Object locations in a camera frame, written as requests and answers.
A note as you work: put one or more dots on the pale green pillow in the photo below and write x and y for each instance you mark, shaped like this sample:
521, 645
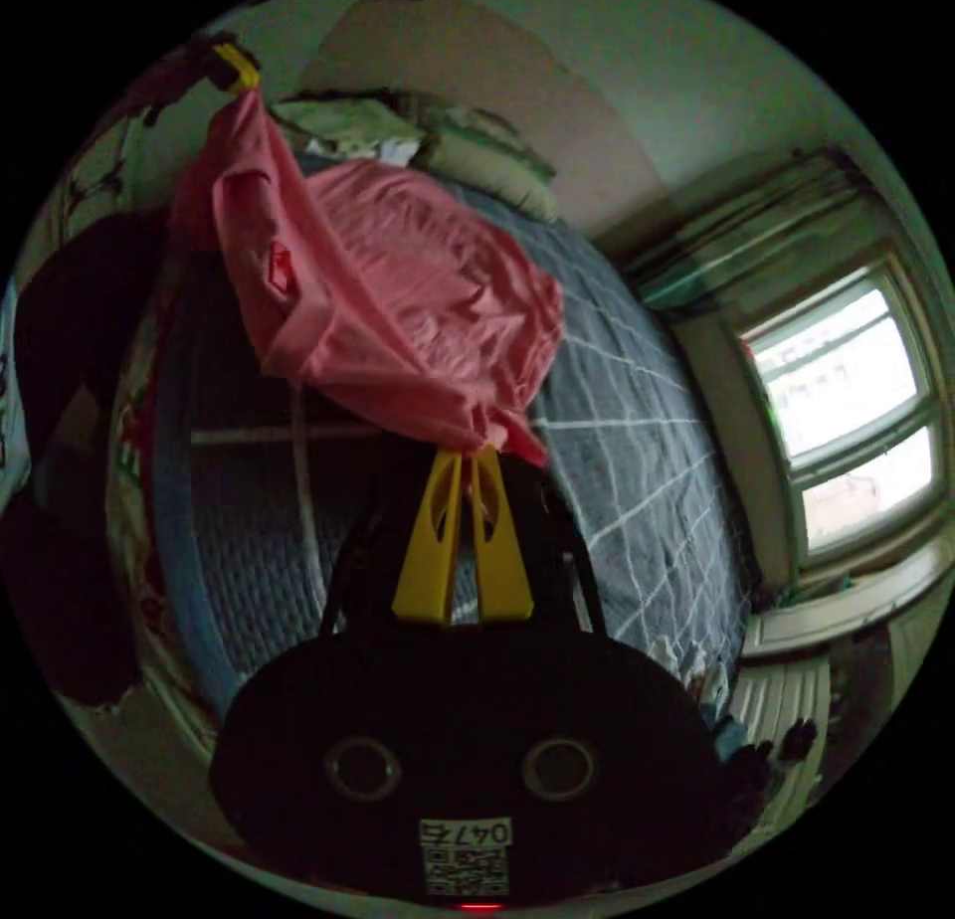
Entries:
489, 169

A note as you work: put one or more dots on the window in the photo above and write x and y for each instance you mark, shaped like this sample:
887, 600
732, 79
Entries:
843, 412

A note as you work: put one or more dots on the person's body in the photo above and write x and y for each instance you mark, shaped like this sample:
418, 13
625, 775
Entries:
75, 412

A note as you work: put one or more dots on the pink t-shirt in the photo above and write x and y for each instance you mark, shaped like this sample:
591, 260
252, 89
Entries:
388, 277

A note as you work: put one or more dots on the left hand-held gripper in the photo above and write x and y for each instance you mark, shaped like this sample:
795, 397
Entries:
183, 76

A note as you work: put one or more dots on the bed with grey checked quilt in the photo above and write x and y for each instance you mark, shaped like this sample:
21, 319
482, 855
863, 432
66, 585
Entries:
634, 449

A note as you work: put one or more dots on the white radiator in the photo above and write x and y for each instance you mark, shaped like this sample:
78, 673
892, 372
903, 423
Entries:
780, 710

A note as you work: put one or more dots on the pile of clothes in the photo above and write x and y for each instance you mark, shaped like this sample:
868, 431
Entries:
343, 124

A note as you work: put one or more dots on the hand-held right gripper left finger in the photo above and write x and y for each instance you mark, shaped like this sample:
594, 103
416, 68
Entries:
431, 553

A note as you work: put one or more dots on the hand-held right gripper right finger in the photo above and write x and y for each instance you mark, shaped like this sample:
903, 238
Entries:
498, 561

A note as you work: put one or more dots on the dark curtain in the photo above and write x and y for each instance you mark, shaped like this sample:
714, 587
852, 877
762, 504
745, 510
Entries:
753, 218

